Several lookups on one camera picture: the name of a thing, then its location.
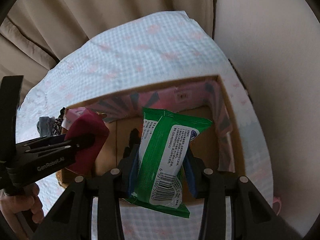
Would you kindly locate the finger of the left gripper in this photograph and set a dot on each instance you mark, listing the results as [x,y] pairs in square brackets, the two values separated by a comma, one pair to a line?
[57,139]
[52,150]

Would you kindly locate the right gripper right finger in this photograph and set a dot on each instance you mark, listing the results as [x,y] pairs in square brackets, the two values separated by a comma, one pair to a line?
[194,173]

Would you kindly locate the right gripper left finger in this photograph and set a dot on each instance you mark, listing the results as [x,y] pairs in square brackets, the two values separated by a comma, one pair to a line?
[129,166]

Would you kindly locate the grey sock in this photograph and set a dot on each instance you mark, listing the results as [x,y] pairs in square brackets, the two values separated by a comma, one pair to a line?
[45,126]

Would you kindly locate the magenta soft pouch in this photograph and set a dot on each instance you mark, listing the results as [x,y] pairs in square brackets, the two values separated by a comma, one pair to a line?
[87,122]

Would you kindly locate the person's left hand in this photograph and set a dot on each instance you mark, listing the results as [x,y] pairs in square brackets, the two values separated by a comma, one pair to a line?
[11,205]

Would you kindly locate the black patterned cloth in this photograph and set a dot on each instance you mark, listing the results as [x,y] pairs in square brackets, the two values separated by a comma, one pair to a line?
[57,127]

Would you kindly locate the cardboard box with pink pattern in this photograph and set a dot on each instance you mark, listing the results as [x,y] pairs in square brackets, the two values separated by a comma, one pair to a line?
[122,114]

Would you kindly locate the blue checked bed sheet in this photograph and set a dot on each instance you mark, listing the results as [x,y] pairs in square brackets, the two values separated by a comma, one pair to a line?
[164,46]

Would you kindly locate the beige curtain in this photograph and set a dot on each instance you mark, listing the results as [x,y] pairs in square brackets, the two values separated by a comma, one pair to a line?
[37,34]

